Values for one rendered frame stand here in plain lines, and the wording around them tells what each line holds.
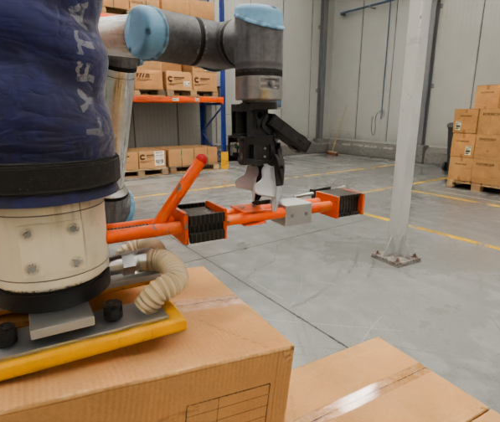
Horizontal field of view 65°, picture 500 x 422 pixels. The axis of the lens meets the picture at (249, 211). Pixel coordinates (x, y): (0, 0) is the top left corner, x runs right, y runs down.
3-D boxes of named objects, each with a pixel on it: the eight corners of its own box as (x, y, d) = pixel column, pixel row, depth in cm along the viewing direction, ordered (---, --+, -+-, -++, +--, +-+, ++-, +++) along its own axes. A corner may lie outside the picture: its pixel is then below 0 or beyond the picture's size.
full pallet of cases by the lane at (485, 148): (507, 196, 616) (527, 80, 573) (444, 186, 697) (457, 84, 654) (538, 187, 684) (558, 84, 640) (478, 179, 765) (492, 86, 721)
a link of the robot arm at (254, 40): (260, 14, 78) (296, 3, 70) (260, 79, 81) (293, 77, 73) (221, 7, 72) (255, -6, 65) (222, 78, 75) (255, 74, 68)
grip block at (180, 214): (186, 247, 68) (185, 214, 67) (167, 232, 76) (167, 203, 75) (229, 239, 72) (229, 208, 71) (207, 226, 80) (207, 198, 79)
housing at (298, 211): (286, 227, 80) (286, 206, 79) (267, 219, 86) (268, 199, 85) (312, 223, 84) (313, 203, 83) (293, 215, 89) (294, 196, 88)
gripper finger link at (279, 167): (267, 188, 78) (260, 146, 78) (274, 187, 79) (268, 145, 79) (280, 185, 74) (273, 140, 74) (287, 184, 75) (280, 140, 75)
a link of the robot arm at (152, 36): (46, 11, 113) (145, -8, 64) (90, 19, 121) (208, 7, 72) (48, 54, 117) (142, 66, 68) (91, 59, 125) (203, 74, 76)
